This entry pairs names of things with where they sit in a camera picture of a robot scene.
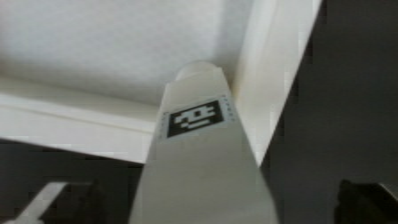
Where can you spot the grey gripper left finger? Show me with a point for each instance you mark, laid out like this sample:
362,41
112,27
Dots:
66,204

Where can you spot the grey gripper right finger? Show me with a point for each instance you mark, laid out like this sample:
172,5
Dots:
366,203

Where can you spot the white desk leg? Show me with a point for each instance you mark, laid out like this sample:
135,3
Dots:
201,185

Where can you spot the white desk top tray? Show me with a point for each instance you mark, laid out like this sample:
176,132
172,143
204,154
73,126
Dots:
90,54

